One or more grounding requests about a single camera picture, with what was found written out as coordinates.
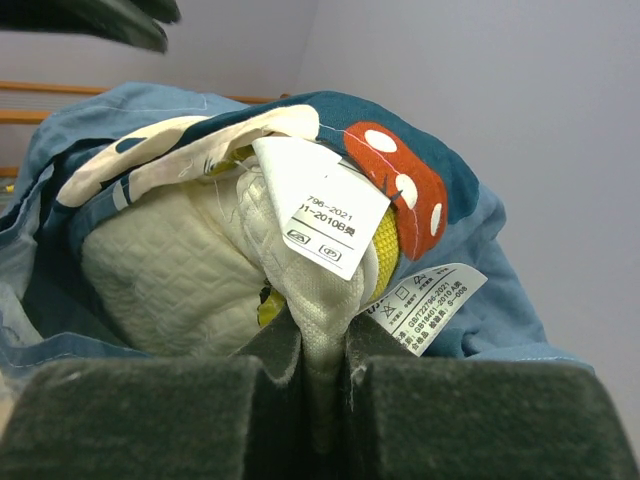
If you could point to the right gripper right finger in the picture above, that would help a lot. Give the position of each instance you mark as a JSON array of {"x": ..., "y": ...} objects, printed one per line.
[{"x": 408, "y": 417}]

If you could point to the white quilted pillow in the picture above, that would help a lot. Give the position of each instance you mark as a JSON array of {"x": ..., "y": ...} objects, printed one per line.
[{"x": 198, "y": 268}]

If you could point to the orange wooden rack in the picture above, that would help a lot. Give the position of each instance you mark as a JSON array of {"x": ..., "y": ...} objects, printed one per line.
[{"x": 106, "y": 113}]

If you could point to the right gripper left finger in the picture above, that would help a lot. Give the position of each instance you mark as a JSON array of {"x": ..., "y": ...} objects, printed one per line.
[{"x": 236, "y": 417}]

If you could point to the blue cartoon print pillowcase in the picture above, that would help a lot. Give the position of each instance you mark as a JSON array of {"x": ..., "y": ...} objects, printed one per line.
[{"x": 452, "y": 293}]

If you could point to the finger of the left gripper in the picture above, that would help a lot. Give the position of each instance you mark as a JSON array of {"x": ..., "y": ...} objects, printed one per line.
[{"x": 137, "y": 24}]

